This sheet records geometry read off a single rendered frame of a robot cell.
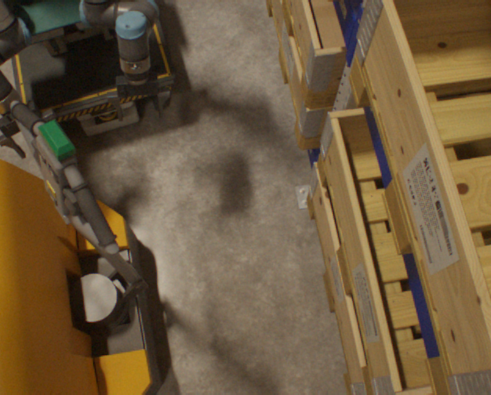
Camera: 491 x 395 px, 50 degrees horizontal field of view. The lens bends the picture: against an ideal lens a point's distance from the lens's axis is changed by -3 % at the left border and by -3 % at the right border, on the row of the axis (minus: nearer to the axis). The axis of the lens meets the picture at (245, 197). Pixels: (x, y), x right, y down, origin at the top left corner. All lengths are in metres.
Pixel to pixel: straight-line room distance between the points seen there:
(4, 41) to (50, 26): 0.40
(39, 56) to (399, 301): 1.86
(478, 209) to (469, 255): 0.27
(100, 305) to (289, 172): 1.09
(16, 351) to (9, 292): 0.17
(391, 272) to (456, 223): 0.76
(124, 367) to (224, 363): 0.49
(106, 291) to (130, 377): 0.32
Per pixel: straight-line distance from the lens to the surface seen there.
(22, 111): 1.25
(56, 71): 2.56
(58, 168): 1.09
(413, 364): 1.64
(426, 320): 1.30
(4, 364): 1.60
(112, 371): 2.03
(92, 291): 2.00
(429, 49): 1.31
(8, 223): 1.73
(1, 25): 1.79
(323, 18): 1.89
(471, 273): 0.90
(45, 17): 2.22
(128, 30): 1.62
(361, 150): 1.77
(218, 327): 2.35
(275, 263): 2.40
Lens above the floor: 2.33
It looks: 70 degrees down
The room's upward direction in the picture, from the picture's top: 1 degrees counter-clockwise
